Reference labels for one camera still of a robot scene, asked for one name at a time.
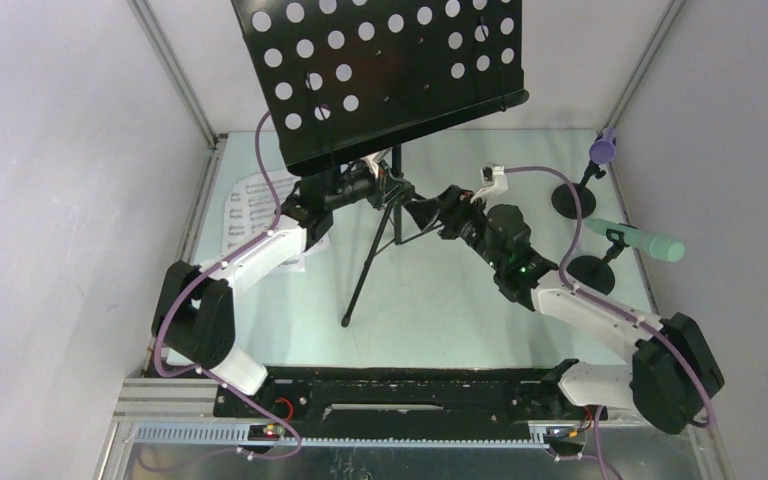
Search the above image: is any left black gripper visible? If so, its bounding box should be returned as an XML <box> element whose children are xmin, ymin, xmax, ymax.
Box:
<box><xmin>326</xmin><ymin>161</ymin><xmax>410</xmax><ymax>213</ymax></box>

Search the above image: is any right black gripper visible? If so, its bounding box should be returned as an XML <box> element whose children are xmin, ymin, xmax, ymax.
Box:
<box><xmin>404</xmin><ymin>185</ymin><xmax>504</xmax><ymax>272</ymax></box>

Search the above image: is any black round microphone stand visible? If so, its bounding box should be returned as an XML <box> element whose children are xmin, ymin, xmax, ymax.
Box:
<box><xmin>550</xmin><ymin>161</ymin><xmax>606</xmax><ymax>219</ymax></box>
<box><xmin>566</xmin><ymin>243</ymin><xmax>626</xmax><ymax>295</ymax></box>

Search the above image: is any black music stand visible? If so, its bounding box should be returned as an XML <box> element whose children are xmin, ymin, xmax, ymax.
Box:
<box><xmin>230</xmin><ymin>0</ymin><xmax>531</xmax><ymax>329</ymax></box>

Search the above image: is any purple toy microphone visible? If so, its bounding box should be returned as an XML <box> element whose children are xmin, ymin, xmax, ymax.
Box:
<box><xmin>588</xmin><ymin>127</ymin><xmax>617</xmax><ymax>165</ymax></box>

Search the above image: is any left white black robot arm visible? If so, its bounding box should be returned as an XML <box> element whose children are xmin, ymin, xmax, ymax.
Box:
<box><xmin>152</xmin><ymin>160</ymin><xmax>415</xmax><ymax>417</ymax></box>

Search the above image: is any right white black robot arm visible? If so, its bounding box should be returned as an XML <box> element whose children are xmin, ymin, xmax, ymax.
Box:
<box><xmin>406</xmin><ymin>185</ymin><xmax>725</xmax><ymax>434</ymax></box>

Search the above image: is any green toy microphone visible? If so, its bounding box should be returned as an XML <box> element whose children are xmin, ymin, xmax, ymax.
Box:
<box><xmin>584</xmin><ymin>217</ymin><xmax>685</xmax><ymax>262</ymax></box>

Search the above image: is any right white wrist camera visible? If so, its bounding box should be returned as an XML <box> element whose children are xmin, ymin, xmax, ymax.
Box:
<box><xmin>470</xmin><ymin>164</ymin><xmax>508</xmax><ymax>203</ymax></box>

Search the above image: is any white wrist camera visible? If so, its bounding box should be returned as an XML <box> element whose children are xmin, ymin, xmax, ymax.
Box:
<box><xmin>361</xmin><ymin>149</ymin><xmax>391</xmax><ymax>179</ymax></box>
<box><xmin>470</xmin><ymin>164</ymin><xmax>508</xmax><ymax>203</ymax></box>

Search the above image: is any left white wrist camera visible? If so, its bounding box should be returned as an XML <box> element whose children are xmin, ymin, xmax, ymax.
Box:
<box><xmin>361</xmin><ymin>149</ymin><xmax>391</xmax><ymax>179</ymax></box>

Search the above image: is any aluminium frame rail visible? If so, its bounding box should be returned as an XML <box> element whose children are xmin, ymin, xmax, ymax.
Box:
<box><xmin>125</xmin><ymin>0</ymin><xmax>226</xmax><ymax>359</ymax></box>

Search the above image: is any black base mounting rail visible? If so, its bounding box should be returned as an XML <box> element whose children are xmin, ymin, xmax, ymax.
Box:
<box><xmin>214</xmin><ymin>362</ymin><xmax>607</xmax><ymax>458</ymax></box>

